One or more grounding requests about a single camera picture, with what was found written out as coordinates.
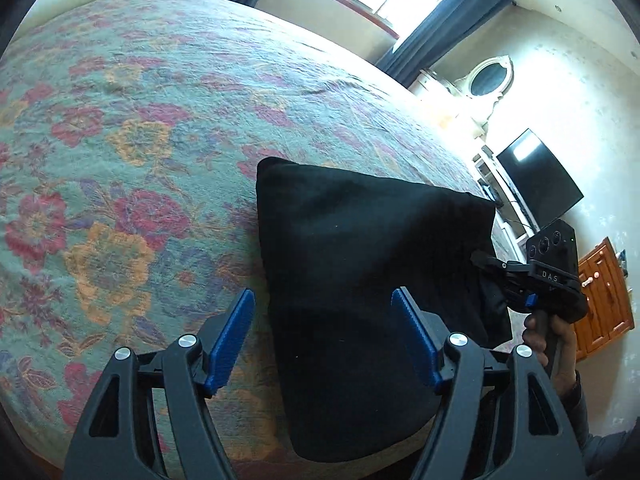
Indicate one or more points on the floral bedspread bed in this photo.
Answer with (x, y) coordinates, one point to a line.
(130, 135)

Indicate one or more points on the white vanity table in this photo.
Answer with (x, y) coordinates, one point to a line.
(441, 100)

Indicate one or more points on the white oval vanity mirror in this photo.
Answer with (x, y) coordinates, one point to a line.
(486, 85)

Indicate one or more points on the person right hand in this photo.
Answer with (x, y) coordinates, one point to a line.
(554, 342)

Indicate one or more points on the white tv stand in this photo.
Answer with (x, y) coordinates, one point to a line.
(514, 217)

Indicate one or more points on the person in dark jacket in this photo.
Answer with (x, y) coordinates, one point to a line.
(615, 456)

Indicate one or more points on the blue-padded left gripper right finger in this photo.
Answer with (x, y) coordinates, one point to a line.
(499, 416)

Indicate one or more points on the black pants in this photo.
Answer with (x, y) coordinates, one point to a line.
(335, 245)

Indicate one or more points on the black flat tv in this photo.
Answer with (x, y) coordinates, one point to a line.
(543, 183)

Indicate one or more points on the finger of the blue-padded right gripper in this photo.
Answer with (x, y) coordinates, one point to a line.
(531, 301)
(488, 264)

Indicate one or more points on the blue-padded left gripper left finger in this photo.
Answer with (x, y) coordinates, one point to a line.
(116, 436)

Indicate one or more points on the dark blue right curtain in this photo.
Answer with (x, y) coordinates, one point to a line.
(448, 24)

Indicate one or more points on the wooden cabinet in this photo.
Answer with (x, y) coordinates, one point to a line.
(609, 315)

